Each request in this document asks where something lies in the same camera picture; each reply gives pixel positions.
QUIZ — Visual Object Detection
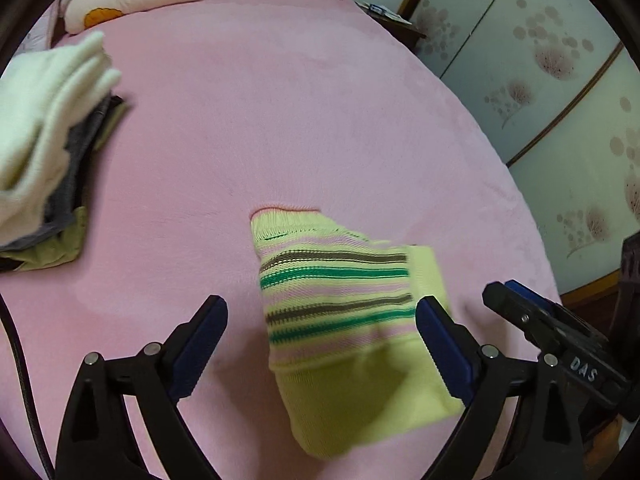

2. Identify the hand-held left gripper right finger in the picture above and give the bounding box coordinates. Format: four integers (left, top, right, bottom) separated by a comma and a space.
416, 296, 588, 480

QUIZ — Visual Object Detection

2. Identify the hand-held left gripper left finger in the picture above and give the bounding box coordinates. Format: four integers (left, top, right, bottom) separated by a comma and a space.
54, 295, 229, 480

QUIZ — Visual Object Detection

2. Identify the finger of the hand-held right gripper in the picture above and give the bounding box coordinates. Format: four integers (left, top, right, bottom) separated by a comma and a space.
482, 282, 552, 349
504, 281, 609, 347

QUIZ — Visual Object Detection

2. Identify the yellow striped knit sweater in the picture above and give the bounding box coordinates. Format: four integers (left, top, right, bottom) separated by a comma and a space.
249, 206, 463, 460

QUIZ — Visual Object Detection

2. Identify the stack of folded clothes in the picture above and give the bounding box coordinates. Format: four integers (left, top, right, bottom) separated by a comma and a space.
0, 30, 122, 233

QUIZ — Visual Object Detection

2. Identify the yellow-green folded garment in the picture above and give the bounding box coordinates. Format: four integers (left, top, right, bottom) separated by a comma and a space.
15, 105, 127, 273

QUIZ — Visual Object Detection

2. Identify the floral panel wardrobe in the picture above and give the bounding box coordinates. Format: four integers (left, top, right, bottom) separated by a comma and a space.
340, 0, 640, 307

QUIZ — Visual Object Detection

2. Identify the black folded garment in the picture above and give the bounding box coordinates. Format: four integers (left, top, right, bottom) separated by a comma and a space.
0, 94, 128, 275

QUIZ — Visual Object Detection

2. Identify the grey folded garment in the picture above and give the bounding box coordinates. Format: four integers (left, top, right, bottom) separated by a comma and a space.
10, 95, 118, 252

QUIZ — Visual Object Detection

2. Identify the pink bed blanket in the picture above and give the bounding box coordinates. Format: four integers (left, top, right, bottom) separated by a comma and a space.
0, 0, 567, 480

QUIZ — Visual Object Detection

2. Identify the dark wooden nightstand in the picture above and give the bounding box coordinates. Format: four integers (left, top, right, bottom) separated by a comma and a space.
355, 0, 428, 54

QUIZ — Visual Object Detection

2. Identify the small white blue box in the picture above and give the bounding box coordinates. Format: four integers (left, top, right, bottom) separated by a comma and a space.
367, 3, 412, 24

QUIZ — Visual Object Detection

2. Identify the black cable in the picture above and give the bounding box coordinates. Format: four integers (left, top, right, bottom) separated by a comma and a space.
0, 292, 55, 480

